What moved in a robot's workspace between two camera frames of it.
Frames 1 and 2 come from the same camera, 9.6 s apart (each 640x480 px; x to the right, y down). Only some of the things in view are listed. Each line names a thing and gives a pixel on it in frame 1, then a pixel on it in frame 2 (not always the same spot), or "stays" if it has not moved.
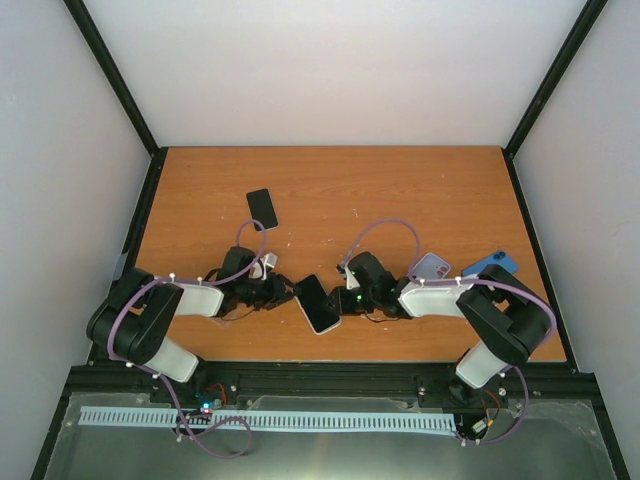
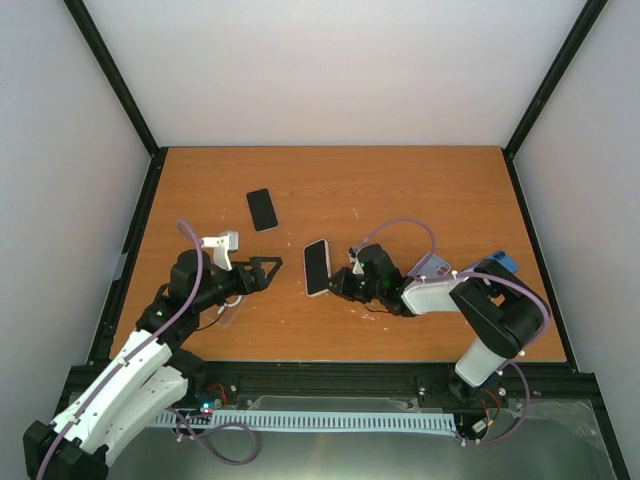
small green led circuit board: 208,405 stays
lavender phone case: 430,266 stays
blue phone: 501,258 stays
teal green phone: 316,305 → 315,267
